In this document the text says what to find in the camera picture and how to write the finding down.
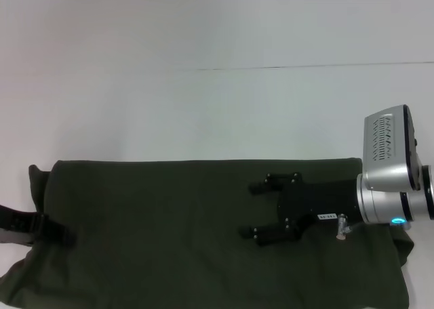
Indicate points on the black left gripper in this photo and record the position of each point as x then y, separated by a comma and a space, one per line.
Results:
15, 226

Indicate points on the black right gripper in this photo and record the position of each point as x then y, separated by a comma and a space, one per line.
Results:
318, 204

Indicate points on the dark green FREE T-shirt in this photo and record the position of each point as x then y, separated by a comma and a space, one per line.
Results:
169, 238

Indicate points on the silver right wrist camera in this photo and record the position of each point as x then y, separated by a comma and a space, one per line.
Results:
390, 149

